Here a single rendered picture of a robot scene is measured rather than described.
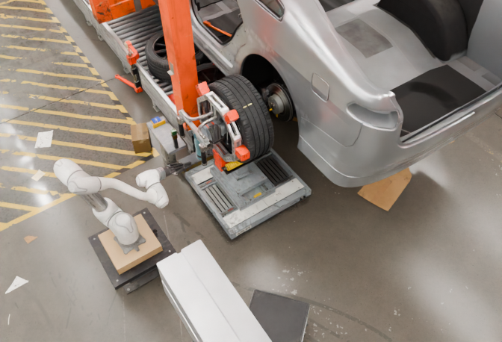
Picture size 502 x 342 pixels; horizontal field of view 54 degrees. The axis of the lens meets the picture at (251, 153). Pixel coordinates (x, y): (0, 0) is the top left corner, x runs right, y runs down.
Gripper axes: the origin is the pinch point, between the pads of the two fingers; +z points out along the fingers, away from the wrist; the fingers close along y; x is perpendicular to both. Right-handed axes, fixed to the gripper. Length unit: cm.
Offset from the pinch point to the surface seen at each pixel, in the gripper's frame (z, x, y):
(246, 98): 36, -56, -11
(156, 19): 121, 12, 243
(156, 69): 63, 13, 146
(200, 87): 22, -48, 25
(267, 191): 70, 37, -27
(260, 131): 39, -38, -28
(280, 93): 76, -48, -7
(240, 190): 49, 36, -14
